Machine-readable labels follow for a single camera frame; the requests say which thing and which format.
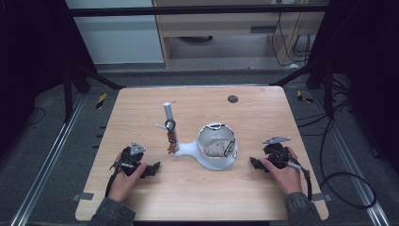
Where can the person's right hand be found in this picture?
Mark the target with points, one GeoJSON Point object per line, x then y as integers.
{"type": "Point", "coordinates": [287, 179]}

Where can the white bowl with silver rim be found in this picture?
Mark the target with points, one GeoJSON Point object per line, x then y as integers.
{"type": "Point", "coordinates": [207, 135]}

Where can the yellow and black tape strip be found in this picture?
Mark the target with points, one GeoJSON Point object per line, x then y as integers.
{"type": "Point", "coordinates": [101, 100]}
{"type": "Point", "coordinates": [303, 97]}

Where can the person's left hand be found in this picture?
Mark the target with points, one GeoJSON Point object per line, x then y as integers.
{"type": "Point", "coordinates": [124, 186]}

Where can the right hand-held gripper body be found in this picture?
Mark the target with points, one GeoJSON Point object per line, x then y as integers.
{"type": "Point", "coordinates": [277, 155]}

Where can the grey table edge bracket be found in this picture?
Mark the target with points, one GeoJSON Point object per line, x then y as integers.
{"type": "Point", "coordinates": [83, 196]}
{"type": "Point", "coordinates": [323, 197]}

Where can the black horizontal bar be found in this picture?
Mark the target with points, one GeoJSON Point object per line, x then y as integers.
{"type": "Point", "coordinates": [188, 10]}

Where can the white cabinet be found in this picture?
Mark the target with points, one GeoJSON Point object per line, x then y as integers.
{"type": "Point", "coordinates": [119, 37]}

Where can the round grey table grommet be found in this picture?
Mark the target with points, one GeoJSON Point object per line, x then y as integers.
{"type": "Point", "coordinates": [232, 99]}

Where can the aluminium floor rail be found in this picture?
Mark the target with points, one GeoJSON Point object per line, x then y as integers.
{"type": "Point", "coordinates": [50, 157]}
{"type": "Point", "coordinates": [354, 166]}

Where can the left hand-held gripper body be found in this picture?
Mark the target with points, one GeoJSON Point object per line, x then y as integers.
{"type": "Point", "coordinates": [130, 161]}

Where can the white tree-shaped stand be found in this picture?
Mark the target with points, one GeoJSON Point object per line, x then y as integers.
{"type": "Point", "coordinates": [188, 153]}

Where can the black metal stand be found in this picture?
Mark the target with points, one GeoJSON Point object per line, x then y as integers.
{"type": "Point", "coordinates": [327, 91]}
{"type": "Point", "coordinates": [68, 94]}

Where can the clear plastic pouch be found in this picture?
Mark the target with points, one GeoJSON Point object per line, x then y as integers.
{"type": "Point", "coordinates": [216, 148]}

